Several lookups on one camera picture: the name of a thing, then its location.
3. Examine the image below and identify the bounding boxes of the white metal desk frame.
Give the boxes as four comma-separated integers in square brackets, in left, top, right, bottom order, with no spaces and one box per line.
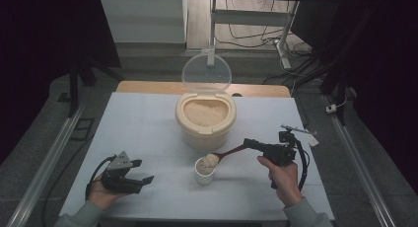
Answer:
[200,0,302,70]

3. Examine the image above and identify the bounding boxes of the person's right hand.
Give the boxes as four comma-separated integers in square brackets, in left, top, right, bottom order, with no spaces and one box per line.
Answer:
[256,155,305,208]

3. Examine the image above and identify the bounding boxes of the wooden table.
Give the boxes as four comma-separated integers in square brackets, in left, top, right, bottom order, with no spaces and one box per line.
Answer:
[116,81,292,99]

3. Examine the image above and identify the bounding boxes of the white table mat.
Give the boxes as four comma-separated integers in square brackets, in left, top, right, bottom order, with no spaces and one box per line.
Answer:
[58,92,336,221]

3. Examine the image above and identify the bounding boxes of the brown wooden spoon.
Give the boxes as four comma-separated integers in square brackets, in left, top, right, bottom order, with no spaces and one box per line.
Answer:
[210,144,247,166]

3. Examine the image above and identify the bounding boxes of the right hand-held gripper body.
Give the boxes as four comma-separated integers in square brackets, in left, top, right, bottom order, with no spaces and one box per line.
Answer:
[260,123,318,167]

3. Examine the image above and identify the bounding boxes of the black floor cables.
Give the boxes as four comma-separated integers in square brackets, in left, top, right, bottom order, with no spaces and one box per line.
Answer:
[215,0,326,87]

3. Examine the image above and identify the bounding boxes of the white cup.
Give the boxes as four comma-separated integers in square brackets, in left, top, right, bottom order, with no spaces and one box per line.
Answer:
[193,156,217,186]

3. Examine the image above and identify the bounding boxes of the clear round container lid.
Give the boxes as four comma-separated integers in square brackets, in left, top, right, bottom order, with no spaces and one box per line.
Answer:
[181,52,233,93]

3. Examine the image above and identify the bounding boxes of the dark curtain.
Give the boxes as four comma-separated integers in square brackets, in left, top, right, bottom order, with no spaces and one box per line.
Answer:
[290,0,418,195]
[0,0,121,166]

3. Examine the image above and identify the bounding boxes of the aluminium rail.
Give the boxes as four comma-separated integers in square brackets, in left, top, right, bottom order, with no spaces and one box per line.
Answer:
[323,95,397,227]
[6,103,87,227]

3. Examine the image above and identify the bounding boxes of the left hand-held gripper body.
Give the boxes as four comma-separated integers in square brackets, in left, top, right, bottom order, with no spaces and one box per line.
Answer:
[100,151,146,195]

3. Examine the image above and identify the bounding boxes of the small heap of rice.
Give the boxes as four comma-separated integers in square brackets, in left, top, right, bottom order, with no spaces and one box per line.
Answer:
[200,153,221,171]

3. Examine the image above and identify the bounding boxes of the person's left hand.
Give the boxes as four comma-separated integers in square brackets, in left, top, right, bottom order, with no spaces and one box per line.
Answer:
[87,181,129,211]

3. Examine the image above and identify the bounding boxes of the left hand-held gripper black cable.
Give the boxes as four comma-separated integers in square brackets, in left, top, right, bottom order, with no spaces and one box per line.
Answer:
[84,154,117,201]

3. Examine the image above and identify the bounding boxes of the black tripod stand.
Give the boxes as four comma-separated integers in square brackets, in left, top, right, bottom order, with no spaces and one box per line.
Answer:
[67,53,124,118]

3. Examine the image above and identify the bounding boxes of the cream rice container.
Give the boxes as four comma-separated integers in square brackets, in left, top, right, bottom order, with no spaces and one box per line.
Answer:
[174,92,238,152]

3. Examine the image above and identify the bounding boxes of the white cabinet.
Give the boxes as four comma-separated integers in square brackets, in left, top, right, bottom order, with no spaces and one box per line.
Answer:
[99,0,188,44]

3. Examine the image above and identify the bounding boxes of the thin white cable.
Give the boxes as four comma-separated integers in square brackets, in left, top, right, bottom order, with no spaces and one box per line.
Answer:
[334,95,349,109]

